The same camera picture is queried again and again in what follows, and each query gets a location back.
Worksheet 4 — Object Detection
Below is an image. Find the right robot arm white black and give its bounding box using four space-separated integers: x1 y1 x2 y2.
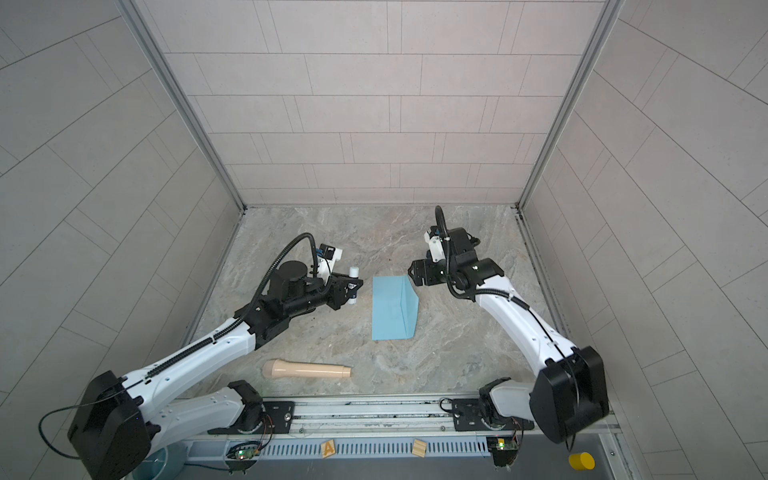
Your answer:
408 206 610 447

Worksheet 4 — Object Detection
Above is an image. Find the teal round bowl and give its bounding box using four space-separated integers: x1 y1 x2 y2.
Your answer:
131 443 187 480

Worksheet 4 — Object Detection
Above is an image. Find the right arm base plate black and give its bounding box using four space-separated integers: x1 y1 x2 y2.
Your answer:
440 398 535 432

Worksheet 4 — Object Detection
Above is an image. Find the circuit board with wires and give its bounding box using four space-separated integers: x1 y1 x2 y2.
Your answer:
486 436 520 468
226 441 262 461

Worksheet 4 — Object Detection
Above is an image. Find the grey slotted cable duct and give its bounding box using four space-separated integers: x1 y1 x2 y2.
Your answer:
179 436 499 462

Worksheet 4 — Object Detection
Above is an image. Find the beige plastic toy microphone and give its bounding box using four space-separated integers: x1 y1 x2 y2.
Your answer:
262 359 352 379

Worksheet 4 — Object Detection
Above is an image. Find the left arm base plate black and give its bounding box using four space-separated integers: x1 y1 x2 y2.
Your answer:
233 401 295 434

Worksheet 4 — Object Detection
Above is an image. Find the wooden letter A block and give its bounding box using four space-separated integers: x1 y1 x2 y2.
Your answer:
321 439 337 459

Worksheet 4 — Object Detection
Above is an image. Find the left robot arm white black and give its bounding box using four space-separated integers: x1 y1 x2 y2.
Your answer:
67 232 364 479

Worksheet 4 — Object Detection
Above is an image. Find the plain wooden block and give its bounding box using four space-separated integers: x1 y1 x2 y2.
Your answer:
411 439 429 458

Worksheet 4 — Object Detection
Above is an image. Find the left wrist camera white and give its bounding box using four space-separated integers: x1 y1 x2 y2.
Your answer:
316 244 343 283

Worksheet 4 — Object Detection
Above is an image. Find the teal paper envelope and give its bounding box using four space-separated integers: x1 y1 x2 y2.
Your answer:
372 276 419 341

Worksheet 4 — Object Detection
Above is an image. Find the right circuit board with wires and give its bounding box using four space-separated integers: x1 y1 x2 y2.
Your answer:
486 436 520 468

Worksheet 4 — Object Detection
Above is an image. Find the blue white glue stick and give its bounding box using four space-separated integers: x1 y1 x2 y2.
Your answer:
347 267 361 305

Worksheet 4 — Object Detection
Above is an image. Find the yellow cylinder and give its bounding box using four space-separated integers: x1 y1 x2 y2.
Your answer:
568 452 596 471

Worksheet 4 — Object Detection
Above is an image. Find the aluminium mounting rail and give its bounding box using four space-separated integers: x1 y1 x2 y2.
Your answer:
117 391 623 444

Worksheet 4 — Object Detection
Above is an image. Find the left circuit board with wires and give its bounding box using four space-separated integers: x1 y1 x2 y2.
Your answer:
226 441 262 461

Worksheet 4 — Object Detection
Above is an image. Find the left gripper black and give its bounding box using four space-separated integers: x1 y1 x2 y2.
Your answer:
282 274 364 320

